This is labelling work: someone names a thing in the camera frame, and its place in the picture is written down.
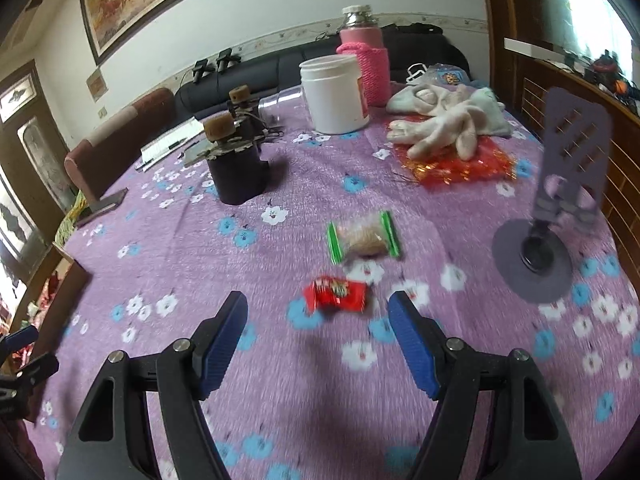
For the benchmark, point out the black bag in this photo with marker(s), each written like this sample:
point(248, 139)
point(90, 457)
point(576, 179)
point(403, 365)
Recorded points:
point(415, 35)

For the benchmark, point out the white notebook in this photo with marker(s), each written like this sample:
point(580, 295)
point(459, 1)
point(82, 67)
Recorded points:
point(165, 147)

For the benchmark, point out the white plastic jar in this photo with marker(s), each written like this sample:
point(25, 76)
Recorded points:
point(332, 100)

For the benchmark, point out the blue printed snack bag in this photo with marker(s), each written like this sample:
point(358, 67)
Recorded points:
point(450, 76)

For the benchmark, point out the black leather sofa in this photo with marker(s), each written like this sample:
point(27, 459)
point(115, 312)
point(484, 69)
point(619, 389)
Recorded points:
point(280, 67)

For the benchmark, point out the green clear snack packet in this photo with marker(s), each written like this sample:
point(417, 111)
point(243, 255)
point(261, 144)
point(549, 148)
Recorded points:
point(362, 237)

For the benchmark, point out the framed wall plaque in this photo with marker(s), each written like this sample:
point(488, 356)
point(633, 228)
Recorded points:
point(96, 86)

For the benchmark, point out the red snack packet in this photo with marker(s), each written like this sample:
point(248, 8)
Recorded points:
point(337, 294)

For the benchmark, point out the cardboard box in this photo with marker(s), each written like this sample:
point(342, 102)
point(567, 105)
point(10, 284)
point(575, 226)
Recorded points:
point(75, 285)

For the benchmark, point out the wooden glass door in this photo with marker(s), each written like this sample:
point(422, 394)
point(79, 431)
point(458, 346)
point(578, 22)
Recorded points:
point(12, 125)

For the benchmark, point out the grey phone stand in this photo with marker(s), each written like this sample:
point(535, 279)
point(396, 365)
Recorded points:
point(575, 130)

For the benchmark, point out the pile of red snack packets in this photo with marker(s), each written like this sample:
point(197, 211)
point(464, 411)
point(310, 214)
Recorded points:
point(50, 292)

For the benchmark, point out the clear plastic jar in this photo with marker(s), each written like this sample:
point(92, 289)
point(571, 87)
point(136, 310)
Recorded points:
point(280, 99)

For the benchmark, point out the red shiny foil bag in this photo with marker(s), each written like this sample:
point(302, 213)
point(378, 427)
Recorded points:
point(450, 172)

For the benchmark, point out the white flat box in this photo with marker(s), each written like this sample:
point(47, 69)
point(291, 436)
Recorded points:
point(535, 47)

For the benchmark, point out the white cotton glove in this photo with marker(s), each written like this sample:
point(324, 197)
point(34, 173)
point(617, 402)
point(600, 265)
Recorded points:
point(425, 95)
point(450, 130)

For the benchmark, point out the black tablet pink case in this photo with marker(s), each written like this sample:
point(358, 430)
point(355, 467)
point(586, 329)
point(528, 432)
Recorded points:
point(102, 203)

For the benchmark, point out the spare black gripper tool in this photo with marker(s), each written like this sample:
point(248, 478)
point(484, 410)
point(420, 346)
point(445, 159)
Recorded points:
point(227, 60)
point(201, 71)

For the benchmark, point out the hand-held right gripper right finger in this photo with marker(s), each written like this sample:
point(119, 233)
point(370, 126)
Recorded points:
point(412, 345)

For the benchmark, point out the green floral cloth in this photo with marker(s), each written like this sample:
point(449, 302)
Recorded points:
point(70, 215)

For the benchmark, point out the black device with cork knob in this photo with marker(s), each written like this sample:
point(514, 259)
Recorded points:
point(235, 175)
point(245, 125)

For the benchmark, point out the small grey booklet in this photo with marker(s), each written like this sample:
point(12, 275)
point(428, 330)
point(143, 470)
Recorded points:
point(192, 154)

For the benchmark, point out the framed horse painting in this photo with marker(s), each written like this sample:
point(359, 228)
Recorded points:
point(150, 0)

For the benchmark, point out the brown armchair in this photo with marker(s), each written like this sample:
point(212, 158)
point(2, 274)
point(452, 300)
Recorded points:
point(115, 140)

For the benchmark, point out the wooden sideboard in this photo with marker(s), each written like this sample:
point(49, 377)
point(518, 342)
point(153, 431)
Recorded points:
point(532, 85)

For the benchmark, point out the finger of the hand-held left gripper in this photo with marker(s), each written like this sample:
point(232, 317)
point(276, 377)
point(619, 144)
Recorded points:
point(22, 336)
point(35, 371)

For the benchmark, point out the purple floral tablecloth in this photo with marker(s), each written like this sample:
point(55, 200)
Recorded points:
point(310, 410)

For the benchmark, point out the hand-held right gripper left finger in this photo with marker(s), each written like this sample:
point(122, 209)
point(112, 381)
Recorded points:
point(227, 345)

